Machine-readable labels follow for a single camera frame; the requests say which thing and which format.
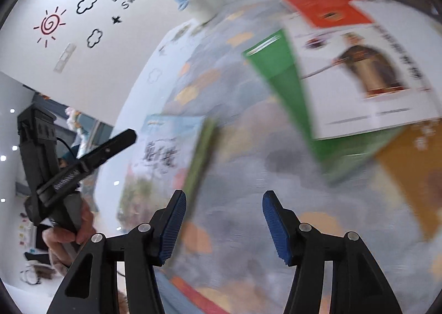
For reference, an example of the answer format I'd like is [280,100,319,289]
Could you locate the black cable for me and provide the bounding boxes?
[55,137,75,159]

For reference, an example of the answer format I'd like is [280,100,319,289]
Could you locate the white bottle blue lid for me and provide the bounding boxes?
[173,0,222,23]

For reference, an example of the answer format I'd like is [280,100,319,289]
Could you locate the mustard brown book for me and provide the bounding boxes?
[375,121,442,242]

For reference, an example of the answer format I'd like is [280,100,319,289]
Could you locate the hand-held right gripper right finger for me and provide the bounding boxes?
[262,190,403,314]

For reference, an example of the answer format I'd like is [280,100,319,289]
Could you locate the red book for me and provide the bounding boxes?
[279,0,376,30]

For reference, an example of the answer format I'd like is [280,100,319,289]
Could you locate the white book with portrait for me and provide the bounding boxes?
[281,0,441,142]

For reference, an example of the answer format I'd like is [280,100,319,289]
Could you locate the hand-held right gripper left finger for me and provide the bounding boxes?
[46,190,187,314]

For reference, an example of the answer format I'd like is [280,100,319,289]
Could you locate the small cloud wall sticker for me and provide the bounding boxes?
[86,28,103,49]

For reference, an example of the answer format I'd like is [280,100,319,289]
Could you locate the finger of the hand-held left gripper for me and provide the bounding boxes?
[78,128,138,175]

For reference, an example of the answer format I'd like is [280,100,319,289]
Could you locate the colourful sticky notes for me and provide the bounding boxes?
[19,219,31,247]

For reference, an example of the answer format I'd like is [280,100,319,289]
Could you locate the white wall switch plate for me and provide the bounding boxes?
[54,43,77,73]

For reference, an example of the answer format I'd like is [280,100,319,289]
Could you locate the person's left hand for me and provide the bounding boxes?
[42,201,95,265]

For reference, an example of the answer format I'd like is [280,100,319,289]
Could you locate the light green book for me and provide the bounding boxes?
[243,29,406,185]

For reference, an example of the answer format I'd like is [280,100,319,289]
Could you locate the stack of thin books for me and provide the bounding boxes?
[119,115,219,232]

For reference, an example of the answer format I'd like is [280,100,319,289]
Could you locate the ginkgo leaf patterned mat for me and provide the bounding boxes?
[117,0,442,314]

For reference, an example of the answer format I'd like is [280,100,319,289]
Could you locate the medium cloud wall sticker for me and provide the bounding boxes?
[77,0,98,14]

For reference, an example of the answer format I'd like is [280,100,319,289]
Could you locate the red sun wall sticker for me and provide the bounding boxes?
[33,7,67,48]

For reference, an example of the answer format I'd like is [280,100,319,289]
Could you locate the white round clock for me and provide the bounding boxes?
[21,266,39,284]

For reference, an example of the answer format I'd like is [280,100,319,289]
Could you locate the pale plush toy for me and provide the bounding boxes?
[67,107,87,144]

